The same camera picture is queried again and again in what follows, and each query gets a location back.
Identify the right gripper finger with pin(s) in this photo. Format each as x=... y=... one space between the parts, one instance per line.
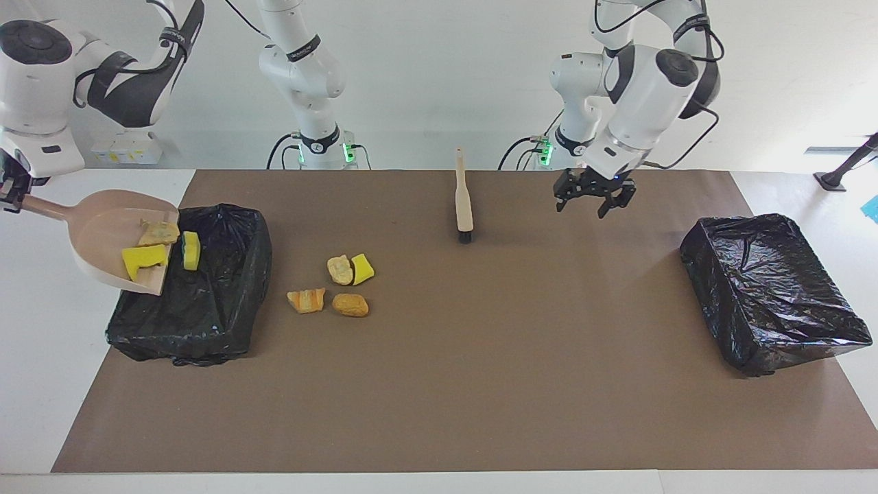
x=8 y=200

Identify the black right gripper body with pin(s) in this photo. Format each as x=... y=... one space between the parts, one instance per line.
x=10 y=171

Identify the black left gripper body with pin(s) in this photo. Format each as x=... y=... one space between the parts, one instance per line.
x=593 y=184

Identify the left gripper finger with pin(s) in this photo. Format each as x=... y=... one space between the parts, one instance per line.
x=606 y=206
x=561 y=201

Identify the wooden hand brush black bristles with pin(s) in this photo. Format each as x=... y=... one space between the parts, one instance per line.
x=464 y=199

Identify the beige plastic dustpan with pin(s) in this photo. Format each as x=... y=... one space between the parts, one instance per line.
x=103 y=233

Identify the pale and orange croissant piece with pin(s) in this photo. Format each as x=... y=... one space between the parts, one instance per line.
x=159 y=233

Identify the small yellow sponge piece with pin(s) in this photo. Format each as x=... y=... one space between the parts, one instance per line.
x=363 y=269

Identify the brown bread roll piece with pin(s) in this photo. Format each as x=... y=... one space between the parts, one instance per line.
x=350 y=304

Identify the orange striped croissant piece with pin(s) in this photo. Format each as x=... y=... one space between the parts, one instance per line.
x=306 y=300

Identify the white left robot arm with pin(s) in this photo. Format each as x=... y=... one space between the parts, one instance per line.
x=645 y=96

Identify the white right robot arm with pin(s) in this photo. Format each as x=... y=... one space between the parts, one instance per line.
x=302 y=75

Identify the bin lined black bag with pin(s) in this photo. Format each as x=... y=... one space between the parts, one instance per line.
x=206 y=315
x=768 y=295

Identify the brown paper table mat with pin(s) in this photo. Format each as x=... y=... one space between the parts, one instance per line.
x=549 y=412

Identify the blue object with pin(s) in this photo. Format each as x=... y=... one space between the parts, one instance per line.
x=872 y=208

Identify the white wall box cluster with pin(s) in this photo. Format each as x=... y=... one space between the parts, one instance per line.
x=127 y=149

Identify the black camera stand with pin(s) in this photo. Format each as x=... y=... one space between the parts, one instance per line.
x=840 y=171

